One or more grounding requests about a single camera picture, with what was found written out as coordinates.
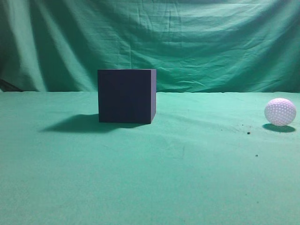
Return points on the green cloth backdrop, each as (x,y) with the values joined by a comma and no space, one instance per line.
(194,45)

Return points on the green table cloth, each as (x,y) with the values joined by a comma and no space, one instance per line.
(206,159)

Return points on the dark blue cube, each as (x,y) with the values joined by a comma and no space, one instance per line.
(127,95)

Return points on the white dimpled golf ball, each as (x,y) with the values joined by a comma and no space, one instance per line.
(280,112)

